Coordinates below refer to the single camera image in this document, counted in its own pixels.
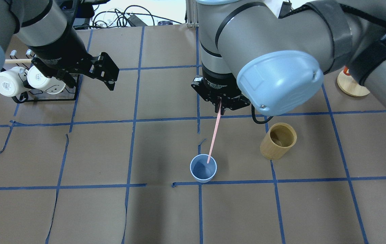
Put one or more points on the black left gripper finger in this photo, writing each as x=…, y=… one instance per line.
x=110, y=84

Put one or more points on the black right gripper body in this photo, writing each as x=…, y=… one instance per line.
x=217, y=83

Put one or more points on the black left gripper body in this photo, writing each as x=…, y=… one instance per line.
x=62, y=51

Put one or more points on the pink chopstick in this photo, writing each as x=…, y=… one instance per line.
x=214, y=132

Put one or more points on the light blue plastic cup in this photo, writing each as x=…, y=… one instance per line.
x=201, y=169

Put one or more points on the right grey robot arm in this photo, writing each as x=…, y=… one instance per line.
x=252, y=57

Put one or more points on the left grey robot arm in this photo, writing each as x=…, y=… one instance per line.
x=34, y=22

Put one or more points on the wooden cup tree stand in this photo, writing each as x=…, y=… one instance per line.
x=349, y=85

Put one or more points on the right white mug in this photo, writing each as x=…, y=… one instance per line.
x=37, y=80

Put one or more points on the white mug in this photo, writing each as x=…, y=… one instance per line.
x=12, y=81
x=37, y=80

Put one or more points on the wooden rack dowel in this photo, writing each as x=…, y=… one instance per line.
x=18, y=61

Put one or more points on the bamboo cylinder holder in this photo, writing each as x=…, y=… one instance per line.
x=280, y=138

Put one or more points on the left white mug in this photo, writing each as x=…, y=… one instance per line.
x=12, y=81

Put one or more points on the black wire mug rack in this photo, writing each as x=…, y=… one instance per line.
x=36, y=95

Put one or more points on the aluminium frame post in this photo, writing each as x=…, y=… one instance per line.
x=192, y=14

